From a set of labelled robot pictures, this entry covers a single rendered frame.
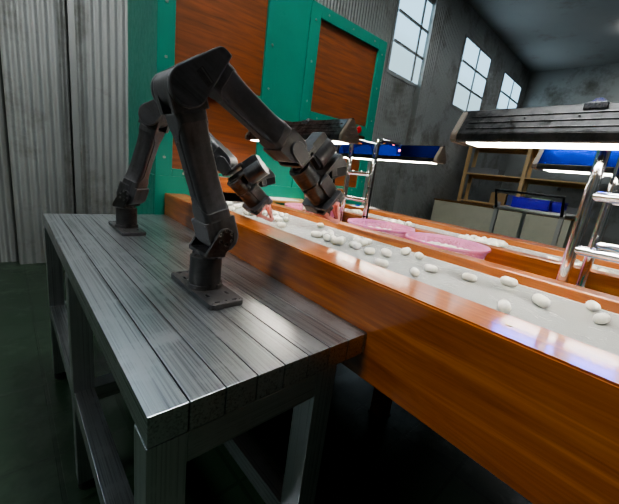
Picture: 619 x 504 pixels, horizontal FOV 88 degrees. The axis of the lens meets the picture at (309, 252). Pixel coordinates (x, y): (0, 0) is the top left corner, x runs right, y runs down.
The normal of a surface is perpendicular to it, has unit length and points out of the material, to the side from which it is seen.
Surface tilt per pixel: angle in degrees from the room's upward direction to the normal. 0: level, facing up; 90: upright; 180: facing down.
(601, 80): 90
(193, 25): 90
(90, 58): 90
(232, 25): 90
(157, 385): 0
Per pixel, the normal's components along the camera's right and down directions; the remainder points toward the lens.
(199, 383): 0.12, -0.96
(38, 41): 0.66, 0.26
